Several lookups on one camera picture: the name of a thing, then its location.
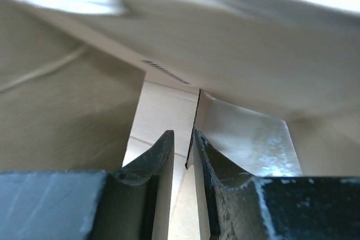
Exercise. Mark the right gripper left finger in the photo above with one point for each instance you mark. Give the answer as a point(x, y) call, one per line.
point(132, 203)

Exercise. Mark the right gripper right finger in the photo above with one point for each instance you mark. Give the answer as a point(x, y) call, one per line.
point(234, 204)

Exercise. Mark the brown cardboard box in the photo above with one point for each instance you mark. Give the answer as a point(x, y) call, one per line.
point(92, 84)

